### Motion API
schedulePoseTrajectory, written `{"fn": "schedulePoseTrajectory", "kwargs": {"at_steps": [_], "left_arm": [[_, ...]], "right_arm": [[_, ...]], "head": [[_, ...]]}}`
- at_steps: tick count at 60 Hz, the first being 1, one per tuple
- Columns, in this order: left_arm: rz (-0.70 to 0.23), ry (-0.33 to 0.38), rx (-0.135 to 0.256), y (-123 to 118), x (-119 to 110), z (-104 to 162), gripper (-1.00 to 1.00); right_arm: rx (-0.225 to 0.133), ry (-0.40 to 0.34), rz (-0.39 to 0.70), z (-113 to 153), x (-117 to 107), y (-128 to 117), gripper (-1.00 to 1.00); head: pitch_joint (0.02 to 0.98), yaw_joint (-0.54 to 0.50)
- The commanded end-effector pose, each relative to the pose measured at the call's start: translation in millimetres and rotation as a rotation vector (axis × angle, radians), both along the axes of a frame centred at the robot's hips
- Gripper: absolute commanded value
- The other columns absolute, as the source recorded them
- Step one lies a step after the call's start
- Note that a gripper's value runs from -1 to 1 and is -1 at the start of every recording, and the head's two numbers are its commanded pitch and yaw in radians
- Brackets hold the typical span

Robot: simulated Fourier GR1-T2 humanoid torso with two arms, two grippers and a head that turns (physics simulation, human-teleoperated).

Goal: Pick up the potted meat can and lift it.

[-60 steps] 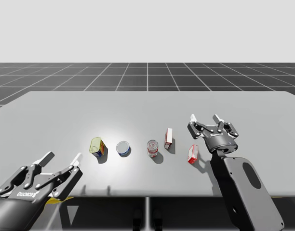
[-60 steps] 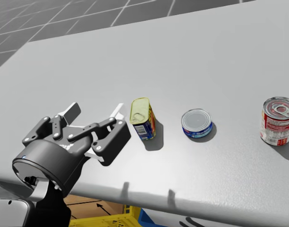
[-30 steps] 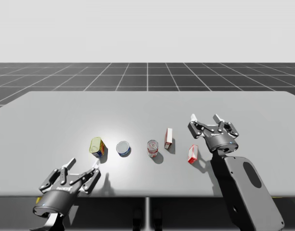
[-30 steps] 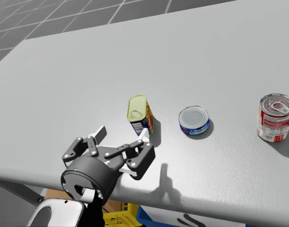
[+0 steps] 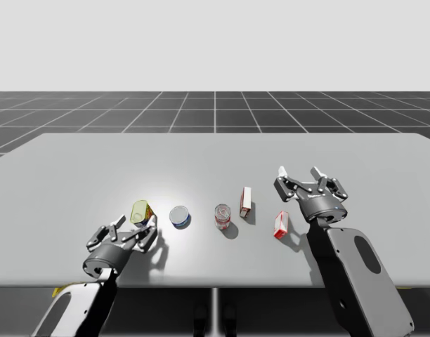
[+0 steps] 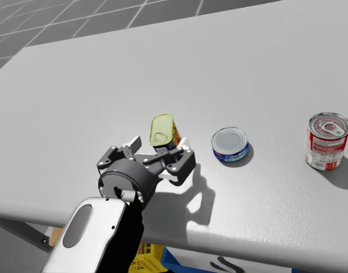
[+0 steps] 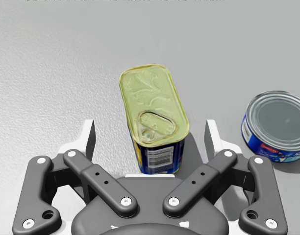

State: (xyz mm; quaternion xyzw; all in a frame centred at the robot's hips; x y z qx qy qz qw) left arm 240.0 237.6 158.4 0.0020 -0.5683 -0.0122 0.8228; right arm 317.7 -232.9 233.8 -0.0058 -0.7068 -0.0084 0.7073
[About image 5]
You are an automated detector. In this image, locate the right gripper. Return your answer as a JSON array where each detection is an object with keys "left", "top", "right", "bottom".
[{"left": 273, "top": 166, "right": 351, "bottom": 223}]

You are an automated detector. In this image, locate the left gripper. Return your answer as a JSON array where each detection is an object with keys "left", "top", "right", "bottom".
[{"left": 82, "top": 214, "right": 158, "bottom": 279}]

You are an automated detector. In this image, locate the green and blue rectangular can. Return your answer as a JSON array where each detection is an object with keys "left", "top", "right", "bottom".
[{"left": 129, "top": 199, "right": 157, "bottom": 228}]

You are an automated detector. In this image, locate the blue flat can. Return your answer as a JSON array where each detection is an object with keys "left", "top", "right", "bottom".
[{"left": 169, "top": 205, "right": 193, "bottom": 230}]

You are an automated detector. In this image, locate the red and white can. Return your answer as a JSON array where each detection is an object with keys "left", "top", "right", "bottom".
[{"left": 214, "top": 203, "right": 233, "bottom": 231}]

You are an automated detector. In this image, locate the red and white carton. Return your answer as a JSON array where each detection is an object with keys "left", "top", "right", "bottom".
[{"left": 239, "top": 185, "right": 253, "bottom": 218}]

